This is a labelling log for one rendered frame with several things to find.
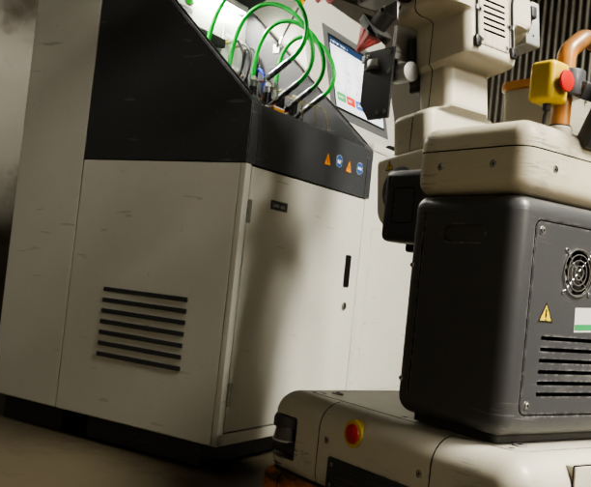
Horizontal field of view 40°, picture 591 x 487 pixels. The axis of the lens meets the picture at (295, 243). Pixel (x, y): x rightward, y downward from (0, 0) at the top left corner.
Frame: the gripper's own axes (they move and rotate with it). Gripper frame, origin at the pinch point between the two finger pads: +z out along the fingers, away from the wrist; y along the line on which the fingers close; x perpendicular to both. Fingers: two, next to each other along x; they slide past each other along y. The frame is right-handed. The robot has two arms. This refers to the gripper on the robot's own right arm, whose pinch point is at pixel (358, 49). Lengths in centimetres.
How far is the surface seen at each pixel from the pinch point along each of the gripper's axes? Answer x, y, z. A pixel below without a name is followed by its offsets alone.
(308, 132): 19.1, -22.1, 18.9
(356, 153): -10.0, -17.3, 24.7
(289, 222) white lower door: 24, -42, 36
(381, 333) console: -40, -54, 70
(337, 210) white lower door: -1.4, -32.6, 36.3
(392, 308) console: -46, -46, 65
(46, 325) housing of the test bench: 63, -28, 103
